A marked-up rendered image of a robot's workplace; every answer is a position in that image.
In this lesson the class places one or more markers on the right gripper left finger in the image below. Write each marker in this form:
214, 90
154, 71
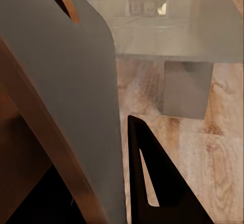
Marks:
48, 203

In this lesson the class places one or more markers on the trash can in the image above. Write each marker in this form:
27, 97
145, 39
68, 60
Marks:
59, 105

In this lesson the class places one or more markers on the coffee table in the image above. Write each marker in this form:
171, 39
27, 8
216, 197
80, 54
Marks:
189, 35

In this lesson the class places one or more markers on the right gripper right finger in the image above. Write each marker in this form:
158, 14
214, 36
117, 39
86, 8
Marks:
178, 204

